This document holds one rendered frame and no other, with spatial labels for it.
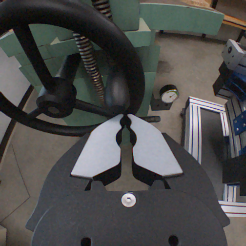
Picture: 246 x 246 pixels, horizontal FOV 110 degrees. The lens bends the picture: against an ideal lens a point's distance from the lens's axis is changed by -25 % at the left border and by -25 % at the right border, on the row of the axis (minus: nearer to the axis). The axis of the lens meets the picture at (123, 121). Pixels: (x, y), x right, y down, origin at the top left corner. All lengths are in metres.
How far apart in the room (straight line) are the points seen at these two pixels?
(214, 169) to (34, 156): 1.49
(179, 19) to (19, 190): 1.52
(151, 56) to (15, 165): 1.47
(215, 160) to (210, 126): 0.26
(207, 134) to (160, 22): 0.82
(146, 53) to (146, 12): 0.10
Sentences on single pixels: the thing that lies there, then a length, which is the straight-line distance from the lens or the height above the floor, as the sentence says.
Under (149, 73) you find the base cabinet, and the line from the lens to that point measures 0.39.
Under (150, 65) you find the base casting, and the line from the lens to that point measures 0.37.
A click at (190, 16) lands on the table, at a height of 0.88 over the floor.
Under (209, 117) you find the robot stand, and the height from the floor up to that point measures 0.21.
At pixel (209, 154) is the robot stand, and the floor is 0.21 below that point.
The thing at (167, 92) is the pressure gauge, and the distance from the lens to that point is 0.37.
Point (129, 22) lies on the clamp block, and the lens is 0.22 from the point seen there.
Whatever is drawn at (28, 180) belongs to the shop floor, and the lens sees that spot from 1.32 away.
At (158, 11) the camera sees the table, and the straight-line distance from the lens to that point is 0.32.
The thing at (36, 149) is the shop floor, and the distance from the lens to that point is 1.34.
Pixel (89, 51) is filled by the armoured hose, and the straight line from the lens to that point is 0.22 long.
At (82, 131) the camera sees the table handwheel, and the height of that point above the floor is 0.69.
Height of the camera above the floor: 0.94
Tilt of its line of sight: 60 degrees down
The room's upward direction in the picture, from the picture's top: 7 degrees counter-clockwise
